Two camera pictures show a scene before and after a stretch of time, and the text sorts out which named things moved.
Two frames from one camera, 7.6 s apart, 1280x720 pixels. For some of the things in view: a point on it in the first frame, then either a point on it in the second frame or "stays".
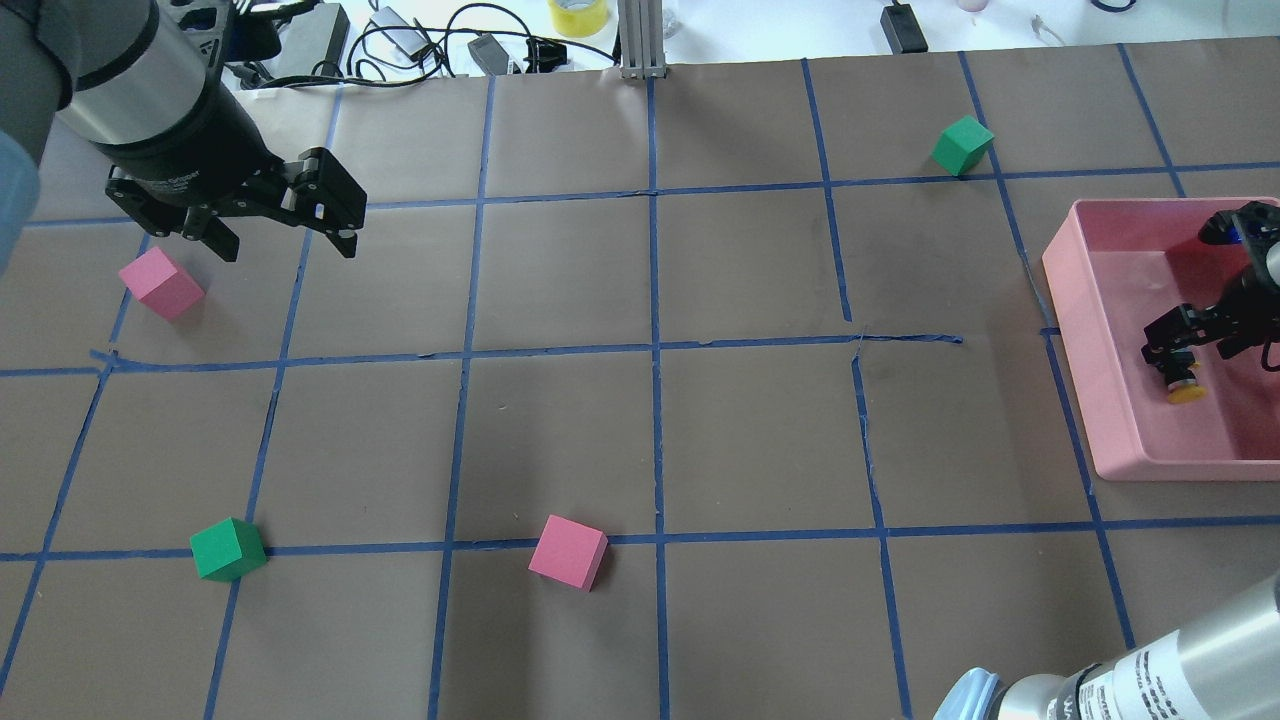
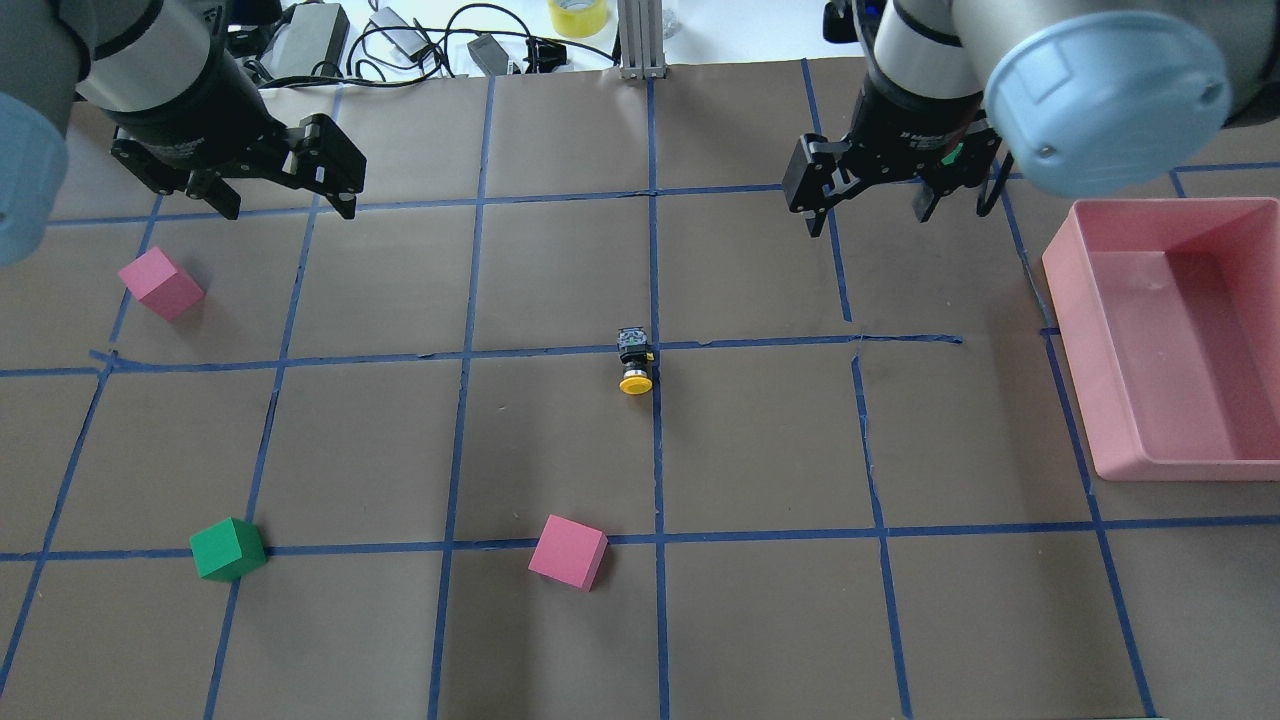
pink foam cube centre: [570, 552] stays
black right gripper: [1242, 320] → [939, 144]
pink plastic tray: [1114, 265] stays
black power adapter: [313, 42] stays
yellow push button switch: [1183, 385] → [634, 354]
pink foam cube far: [162, 284] stays
